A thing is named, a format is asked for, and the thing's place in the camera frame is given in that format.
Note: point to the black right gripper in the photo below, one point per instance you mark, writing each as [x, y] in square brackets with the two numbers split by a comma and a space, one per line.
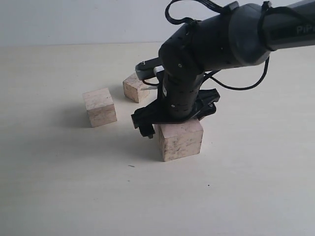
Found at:
[156, 113]

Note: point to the second largest wooden cube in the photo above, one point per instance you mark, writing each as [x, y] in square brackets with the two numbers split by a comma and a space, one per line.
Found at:
[100, 107]

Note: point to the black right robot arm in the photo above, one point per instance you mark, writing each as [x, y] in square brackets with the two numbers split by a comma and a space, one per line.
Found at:
[237, 36]

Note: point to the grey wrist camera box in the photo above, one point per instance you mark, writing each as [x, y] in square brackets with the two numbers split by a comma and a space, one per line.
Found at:
[148, 69]

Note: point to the third largest wooden cube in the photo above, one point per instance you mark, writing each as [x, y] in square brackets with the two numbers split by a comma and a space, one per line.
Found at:
[135, 89]

